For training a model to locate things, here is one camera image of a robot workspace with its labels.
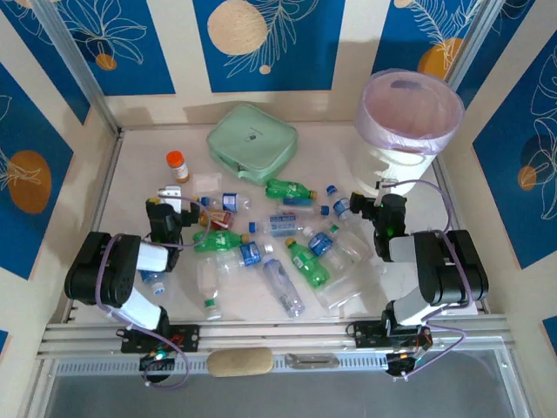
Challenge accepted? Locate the white ribbed waste bin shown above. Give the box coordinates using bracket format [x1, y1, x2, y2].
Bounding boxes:
[352, 138, 439, 197]

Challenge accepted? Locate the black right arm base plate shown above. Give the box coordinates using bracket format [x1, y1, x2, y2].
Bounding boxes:
[346, 320, 433, 350]

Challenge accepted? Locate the clear bottle light blue label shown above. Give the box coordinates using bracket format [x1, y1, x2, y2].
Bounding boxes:
[247, 212, 306, 239]

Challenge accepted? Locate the mint green zip pouch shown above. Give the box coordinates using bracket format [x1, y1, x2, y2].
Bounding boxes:
[205, 102, 299, 186]

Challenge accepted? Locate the silver cap blue label bottle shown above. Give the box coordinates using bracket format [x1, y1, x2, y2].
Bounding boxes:
[216, 240, 276, 280]

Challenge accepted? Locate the green plastic soda bottle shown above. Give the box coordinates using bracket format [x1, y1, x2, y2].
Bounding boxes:
[265, 178, 319, 201]
[192, 229, 251, 254]
[284, 237, 332, 292]

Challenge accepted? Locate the clear bottle pink label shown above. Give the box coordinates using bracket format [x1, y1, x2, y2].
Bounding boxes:
[273, 204, 331, 218]

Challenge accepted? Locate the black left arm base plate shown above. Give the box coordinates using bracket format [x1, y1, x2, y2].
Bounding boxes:
[120, 324, 201, 354]

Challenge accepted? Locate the red label plastic bottle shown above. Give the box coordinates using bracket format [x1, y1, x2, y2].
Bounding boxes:
[198, 207, 237, 231]

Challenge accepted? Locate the black electronics board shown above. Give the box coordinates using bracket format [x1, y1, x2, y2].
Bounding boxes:
[138, 350, 176, 384]
[385, 343, 432, 382]

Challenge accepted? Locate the left black electronics board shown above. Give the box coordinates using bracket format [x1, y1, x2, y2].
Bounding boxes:
[138, 350, 176, 384]

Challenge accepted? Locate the perforated grey metal strip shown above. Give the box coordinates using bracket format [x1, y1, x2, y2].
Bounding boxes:
[54, 351, 393, 378]

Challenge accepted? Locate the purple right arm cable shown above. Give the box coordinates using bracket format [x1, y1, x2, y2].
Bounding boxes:
[382, 179, 476, 383]

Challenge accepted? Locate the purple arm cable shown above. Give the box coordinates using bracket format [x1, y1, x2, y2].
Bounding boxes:
[94, 195, 212, 389]
[382, 179, 476, 383]

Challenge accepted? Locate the right black electronics board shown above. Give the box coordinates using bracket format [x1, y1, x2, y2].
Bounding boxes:
[385, 343, 432, 382]

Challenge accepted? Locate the aluminium table side rail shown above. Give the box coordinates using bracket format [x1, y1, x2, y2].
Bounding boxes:
[434, 154, 491, 315]
[64, 130, 125, 323]

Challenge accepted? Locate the white cap blue label bottle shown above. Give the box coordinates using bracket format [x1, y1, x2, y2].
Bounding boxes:
[303, 225, 349, 273]

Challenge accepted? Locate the aluminium front frame rail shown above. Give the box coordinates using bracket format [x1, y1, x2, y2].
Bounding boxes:
[37, 313, 517, 359]

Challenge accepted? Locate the crushed clear plastic bottle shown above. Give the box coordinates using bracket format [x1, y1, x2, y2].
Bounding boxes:
[315, 273, 365, 311]

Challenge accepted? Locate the aluminium corner post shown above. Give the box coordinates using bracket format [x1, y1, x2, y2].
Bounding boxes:
[33, 0, 122, 135]
[446, 0, 510, 91]

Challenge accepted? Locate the silver metal latch plate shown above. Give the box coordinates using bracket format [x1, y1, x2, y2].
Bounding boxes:
[285, 353, 340, 371]

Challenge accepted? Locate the orange cap pill bottle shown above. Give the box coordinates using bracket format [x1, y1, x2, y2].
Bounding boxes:
[165, 150, 191, 184]

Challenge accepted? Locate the beige oval foam pad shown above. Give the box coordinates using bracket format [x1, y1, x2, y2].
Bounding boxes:
[206, 347, 275, 378]

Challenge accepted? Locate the grey metal sheet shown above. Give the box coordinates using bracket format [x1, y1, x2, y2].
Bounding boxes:
[43, 350, 530, 418]

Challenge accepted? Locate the small blue label water bottle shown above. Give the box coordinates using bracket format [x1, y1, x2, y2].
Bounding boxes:
[198, 191, 253, 214]

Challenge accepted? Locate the clear bottle green cap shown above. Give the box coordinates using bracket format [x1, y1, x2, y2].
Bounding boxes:
[195, 255, 224, 322]
[326, 222, 372, 263]

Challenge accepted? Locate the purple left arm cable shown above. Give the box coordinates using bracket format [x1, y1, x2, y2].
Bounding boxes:
[94, 195, 212, 389]

